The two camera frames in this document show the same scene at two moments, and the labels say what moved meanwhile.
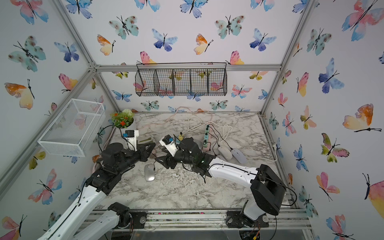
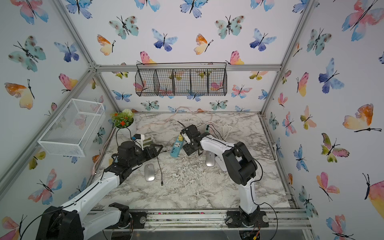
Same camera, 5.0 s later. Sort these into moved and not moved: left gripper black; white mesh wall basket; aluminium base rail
Moved: left gripper black
Not moved: aluminium base rail; white mesh wall basket
